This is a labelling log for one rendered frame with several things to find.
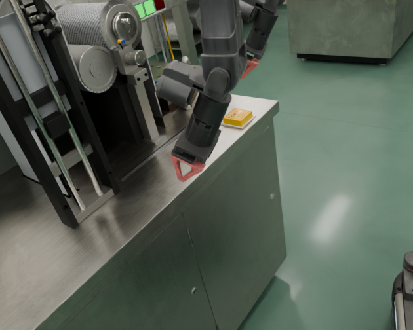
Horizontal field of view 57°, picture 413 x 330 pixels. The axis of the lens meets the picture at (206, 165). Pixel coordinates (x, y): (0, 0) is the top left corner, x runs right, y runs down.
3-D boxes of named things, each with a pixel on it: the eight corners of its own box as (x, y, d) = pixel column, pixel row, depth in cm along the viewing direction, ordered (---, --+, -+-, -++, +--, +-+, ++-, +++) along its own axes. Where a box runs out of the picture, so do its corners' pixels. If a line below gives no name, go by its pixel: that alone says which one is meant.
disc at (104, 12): (111, 61, 106) (92, 6, 98) (110, 61, 106) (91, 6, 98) (147, 42, 115) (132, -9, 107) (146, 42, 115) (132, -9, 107)
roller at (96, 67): (89, 98, 104) (72, 55, 97) (39, 88, 118) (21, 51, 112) (121, 80, 111) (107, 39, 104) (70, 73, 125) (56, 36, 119)
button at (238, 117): (241, 128, 118) (240, 120, 117) (223, 124, 122) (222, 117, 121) (253, 116, 122) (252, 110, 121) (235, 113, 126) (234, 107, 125)
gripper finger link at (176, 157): (161, 180, 76) (172, 146, 70) (174, 159, 81) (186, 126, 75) (192, 194, 76) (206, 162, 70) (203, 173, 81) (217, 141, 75)
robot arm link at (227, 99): (229, 103, 63) (237, 88, 68) (191, 86, 64) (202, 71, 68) (216, 133, 68) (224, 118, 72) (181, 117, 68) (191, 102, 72)
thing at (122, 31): (128, 46, 107) (111, 26, 101) (123, 46, 108) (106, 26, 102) (141, 26, 109) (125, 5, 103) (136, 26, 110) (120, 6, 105)
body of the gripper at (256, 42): (238, 52, 108) (247, 27, 103) (246, 39, 116) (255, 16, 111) (258, 61, 108) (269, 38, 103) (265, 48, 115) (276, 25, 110)
